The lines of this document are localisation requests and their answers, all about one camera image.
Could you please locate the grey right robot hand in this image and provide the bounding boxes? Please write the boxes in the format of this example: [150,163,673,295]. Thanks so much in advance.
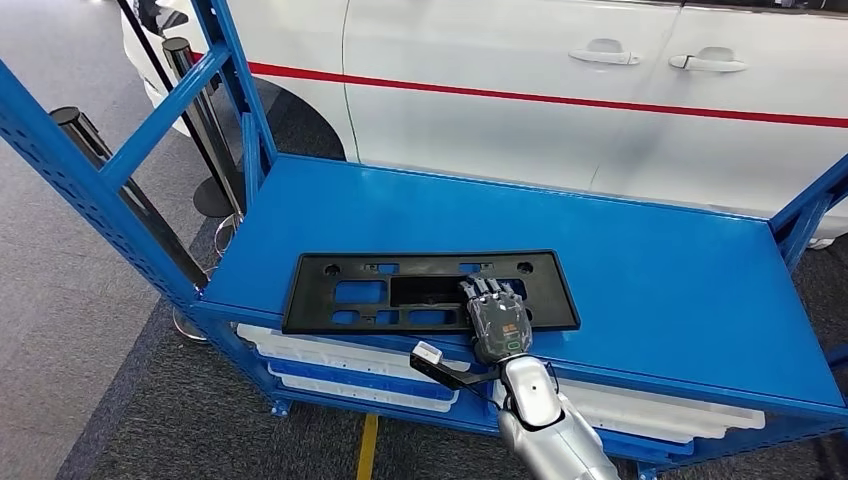
[458,276,535,366]

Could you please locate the black plastic plate frame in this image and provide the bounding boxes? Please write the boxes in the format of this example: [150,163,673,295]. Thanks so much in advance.
[281,249,582,336]

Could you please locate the blue metal shelf rack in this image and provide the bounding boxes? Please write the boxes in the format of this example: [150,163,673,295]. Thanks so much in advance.
[0,0,848,480]

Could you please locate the yellow floor tape square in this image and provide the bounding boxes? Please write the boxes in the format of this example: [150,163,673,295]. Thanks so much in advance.
[356,413,380,480]

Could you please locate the translucent clear storage bin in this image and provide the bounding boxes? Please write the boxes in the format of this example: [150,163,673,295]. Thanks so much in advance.
[237,323,473,374]

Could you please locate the white car with red stripe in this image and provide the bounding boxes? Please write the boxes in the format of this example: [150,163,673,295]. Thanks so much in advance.
[121,0,848,250]

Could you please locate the thin black pole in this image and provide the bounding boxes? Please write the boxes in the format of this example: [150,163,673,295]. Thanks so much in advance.
[115,0,223,197]

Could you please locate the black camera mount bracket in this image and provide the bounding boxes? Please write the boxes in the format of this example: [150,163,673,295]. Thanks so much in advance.
[409,354,505,392]

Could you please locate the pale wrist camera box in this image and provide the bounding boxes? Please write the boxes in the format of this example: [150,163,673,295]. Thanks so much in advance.
[411,341,444,366]

